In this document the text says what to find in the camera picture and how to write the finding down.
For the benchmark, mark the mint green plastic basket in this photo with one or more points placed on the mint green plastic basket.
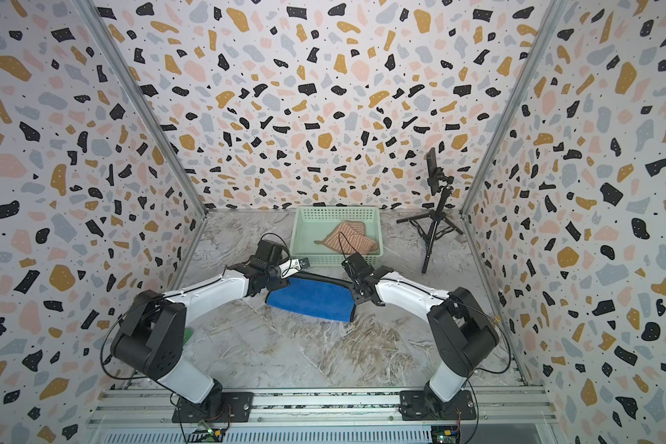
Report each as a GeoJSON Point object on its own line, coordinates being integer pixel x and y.
{"type": "Point", "coordinates": [313, 223]}

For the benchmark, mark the blue dishcloth with black trim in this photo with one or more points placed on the blue dishcloth with black trim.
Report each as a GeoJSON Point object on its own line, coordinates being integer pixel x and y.
{"type": "Point", "coordinates": [317, 296]}

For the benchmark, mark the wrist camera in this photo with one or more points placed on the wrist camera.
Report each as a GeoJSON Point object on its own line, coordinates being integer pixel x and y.
{"type": "Point", "coordinates": [355, 265]}
{"type": "Point", "coordinates": [293, 266]}

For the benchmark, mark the green circuit board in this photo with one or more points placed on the green circuit board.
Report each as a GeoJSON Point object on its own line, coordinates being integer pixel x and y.
{"type": "Point", "coordinates": [206, 433]}
{"type": "Point", "coordinates": [445, 434]}

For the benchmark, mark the right green circuit board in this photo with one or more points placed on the right green circuit board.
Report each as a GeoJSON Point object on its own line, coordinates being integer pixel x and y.
{"type": "Point", "coordinates": [445, 434]}

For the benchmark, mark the black camera tripod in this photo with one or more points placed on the black camera tripod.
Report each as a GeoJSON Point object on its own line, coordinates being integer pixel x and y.
{"type": "Point", "coordinates": [433, 225]}

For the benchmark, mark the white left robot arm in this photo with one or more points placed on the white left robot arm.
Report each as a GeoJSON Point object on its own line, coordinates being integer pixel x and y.
{"type": "Point", "coordinates": [149, 336]}

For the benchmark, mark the left green circuit board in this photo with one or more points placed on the left green circuit board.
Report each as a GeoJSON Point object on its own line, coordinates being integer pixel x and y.
{"type": "Point", "coordinates": [206, 433]}

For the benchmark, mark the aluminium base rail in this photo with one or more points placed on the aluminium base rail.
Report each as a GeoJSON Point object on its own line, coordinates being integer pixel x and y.
{"type": "Point", "coordinates": [328, 415]}

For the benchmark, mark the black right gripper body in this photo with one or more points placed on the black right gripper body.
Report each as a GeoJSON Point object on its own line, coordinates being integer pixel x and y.
{"type": "Point", "coordinates": [356, 290]}

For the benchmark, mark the pink striped dishcloth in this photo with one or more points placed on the pink striped dishcloth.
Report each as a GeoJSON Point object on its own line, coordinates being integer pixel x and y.
{"type": "Point", "coordinates": [350, 237]}

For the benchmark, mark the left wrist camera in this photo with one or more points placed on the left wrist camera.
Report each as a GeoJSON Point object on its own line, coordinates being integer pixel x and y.
{"type": "Point", "coordinates": [293, 266]}

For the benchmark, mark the phone on tripod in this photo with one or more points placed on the phone on tripod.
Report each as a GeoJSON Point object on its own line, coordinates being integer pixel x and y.
{"type": "Point", "coordinates": [432, 171]}

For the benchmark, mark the green toy figure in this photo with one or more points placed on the green toy figure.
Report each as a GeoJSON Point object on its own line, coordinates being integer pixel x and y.
{"type": "Point", "coordinates": [187, 334]}

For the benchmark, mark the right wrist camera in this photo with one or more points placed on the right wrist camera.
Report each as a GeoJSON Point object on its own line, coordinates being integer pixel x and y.
{"type": "Point", "coordinates": [355, 265]}

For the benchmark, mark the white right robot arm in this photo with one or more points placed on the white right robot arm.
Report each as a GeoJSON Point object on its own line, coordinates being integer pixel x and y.
{"type": "Point", "coordinates": [463, 333]}

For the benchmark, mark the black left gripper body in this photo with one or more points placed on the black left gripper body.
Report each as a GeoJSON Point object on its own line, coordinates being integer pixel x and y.
{"type": "Point", "coordinates": [277, 282]}

